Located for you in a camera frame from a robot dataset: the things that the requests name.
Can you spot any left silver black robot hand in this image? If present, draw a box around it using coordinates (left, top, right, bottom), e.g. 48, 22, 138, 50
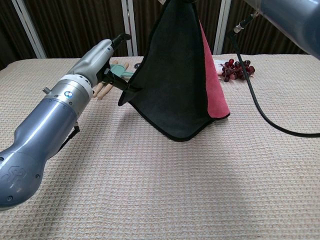
71, 33, 141, 93

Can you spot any pink black-edged cloth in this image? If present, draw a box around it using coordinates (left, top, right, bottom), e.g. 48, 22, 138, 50
117, 0, 231, 143

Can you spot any green plastic dustpan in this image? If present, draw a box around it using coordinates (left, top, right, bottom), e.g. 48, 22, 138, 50
109, 63, 136, 79

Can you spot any light wooden stick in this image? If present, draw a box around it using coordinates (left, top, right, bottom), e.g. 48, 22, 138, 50
92, 60, 119, 98
97, 62, 130, 101

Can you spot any pink and white packet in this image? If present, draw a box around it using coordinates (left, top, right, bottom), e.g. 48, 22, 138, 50
214, 59, 227, 76

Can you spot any beige woven tablecloth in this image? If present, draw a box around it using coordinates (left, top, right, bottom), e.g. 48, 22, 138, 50
0, 53, 320, 240

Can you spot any dark red grape bunch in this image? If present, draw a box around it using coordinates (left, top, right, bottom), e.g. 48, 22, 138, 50
219, 58, 256, 83

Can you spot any white screen frame post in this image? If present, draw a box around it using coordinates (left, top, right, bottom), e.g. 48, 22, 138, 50
11, 0, 48, 59
211, 0, 232, 56
120, 0, 139, 57

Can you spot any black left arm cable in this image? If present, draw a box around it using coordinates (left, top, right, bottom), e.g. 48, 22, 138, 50
56, 121, 81, 154

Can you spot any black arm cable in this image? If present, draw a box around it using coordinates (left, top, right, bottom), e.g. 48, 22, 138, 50
228, 12, 320, 139
56, 121, 81, 154

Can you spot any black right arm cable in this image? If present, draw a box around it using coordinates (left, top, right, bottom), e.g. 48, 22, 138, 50
228, 12, 320, 139

